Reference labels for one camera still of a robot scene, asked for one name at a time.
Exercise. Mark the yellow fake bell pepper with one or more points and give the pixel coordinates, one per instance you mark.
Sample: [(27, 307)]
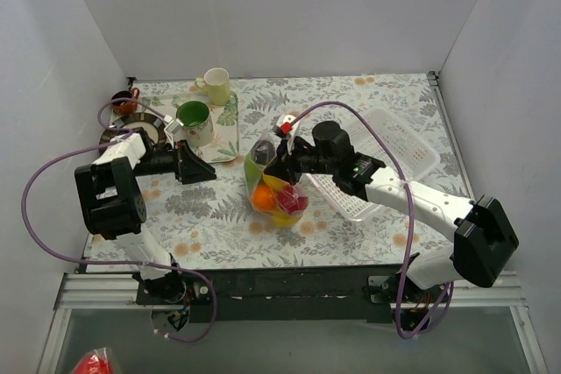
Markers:
[(283, 220)]

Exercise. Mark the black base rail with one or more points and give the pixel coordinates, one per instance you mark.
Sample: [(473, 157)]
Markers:
[(361, 292)]

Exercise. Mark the fake orange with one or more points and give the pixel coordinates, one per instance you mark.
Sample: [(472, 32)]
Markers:
[(263, 198)]

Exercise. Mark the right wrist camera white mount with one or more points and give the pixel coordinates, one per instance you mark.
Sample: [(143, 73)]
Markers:
[(286, 126)]

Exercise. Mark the white plastic basket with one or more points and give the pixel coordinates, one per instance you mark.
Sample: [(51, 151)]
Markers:
[(414, 154)]

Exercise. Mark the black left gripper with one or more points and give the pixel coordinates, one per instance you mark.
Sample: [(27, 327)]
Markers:
[(181, 161)]

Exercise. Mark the dark purple fake fruit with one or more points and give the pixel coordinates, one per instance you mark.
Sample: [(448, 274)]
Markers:
[(263, 152)]

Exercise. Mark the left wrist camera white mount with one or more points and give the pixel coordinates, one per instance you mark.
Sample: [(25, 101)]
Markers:
[(172, 126)]

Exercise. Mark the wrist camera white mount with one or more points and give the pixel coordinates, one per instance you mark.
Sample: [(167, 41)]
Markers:
[(286, 126), (172, 126)]

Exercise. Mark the striped rim plate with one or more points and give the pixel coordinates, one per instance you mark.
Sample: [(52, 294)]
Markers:
[(131, 129)]

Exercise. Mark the small brown red cup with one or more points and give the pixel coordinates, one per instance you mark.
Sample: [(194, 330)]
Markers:
[(124, 102)]

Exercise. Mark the red object in bag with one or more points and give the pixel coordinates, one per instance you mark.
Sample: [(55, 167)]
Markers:
[(94, 362)]

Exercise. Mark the green fake apple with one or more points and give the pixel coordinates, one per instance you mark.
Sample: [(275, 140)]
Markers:
[(253, 172)]

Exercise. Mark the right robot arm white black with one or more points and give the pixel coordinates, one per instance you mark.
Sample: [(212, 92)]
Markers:
[(481, 237)]

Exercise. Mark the red fake apple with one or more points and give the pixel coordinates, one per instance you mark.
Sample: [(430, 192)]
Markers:
[(291, 200)]

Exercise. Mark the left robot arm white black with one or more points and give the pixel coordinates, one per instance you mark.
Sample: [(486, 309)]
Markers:
[(113, 206)]

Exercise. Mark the green interior floral mug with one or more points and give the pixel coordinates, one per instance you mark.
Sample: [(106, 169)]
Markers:
[(198, 128)]

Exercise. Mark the fake lemon yellow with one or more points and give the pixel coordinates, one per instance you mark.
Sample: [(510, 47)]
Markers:
[(275, 183)]

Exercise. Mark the aluminium frame rail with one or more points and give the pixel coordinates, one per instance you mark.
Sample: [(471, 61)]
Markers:
[(119, 291)]

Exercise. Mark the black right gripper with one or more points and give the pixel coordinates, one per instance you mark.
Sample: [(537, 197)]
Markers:
[(284, 155)]

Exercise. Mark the clear zip top bag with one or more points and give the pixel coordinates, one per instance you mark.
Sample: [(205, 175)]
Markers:
[(267, 214)]

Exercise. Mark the cream ceramic mug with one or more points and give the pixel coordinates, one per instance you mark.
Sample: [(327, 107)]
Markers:
[(216, 85)]

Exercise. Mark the leaf pattern serving tray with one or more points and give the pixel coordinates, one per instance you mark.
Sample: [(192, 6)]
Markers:
[(224, 146)]

